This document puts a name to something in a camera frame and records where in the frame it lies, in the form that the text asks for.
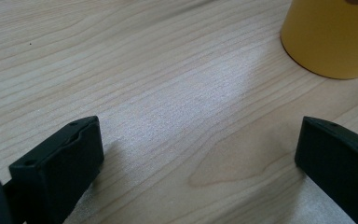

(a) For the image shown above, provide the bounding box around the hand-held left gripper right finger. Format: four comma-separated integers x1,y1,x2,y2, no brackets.
294,116,358,224

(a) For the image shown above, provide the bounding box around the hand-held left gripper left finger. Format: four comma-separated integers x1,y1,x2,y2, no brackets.
8,115,104,224

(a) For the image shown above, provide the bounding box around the orange cup with metal inside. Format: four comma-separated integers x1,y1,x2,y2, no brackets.
280,0,358,80

